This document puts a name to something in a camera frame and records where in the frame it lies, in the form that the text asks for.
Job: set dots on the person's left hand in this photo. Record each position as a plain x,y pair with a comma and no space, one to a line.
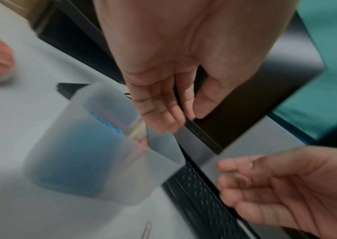
186,35

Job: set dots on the person's right hand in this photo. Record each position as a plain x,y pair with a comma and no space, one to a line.
304,186

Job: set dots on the translucent plastic divided container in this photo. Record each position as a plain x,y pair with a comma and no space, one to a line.
68,144

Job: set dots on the pile of blue pink paperclips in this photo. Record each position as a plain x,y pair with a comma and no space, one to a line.
147,230

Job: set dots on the heap of sorted blue paperclips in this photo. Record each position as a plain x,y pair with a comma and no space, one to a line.
77,158

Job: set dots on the black computer monitor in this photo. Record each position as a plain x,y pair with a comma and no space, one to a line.
259,93

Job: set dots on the green cloth backdrop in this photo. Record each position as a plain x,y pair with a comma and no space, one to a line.
330,81

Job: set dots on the brown cardboard sheet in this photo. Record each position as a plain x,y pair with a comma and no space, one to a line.
18,5

